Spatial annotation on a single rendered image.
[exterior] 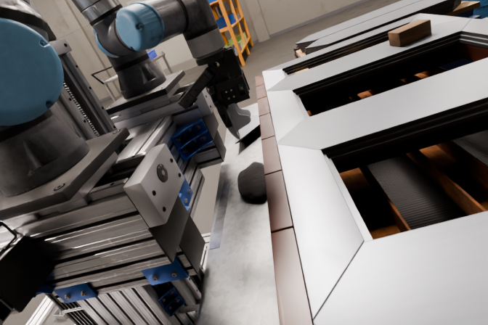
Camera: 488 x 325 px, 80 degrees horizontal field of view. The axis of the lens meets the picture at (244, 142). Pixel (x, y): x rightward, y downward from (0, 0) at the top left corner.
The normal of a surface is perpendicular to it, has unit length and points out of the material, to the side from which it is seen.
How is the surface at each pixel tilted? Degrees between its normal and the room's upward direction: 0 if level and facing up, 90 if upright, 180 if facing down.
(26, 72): 97
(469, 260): 0
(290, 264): 0
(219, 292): 0
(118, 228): 90
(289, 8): 90
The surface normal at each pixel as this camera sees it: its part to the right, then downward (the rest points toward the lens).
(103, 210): -0.06, 0.46
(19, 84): 0.73, 0.16
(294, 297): -0.35, -0.84
